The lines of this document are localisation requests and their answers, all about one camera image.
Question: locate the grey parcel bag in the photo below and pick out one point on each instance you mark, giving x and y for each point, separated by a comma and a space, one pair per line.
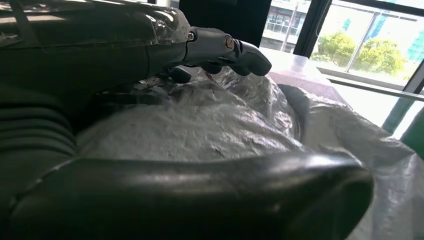
198, 126

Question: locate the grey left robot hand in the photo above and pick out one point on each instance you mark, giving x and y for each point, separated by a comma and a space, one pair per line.
99, 43

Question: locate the green conveyor belt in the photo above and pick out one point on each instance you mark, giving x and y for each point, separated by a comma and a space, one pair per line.
414, 132

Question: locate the dark window frame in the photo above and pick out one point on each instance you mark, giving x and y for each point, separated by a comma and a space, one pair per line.
311, 30

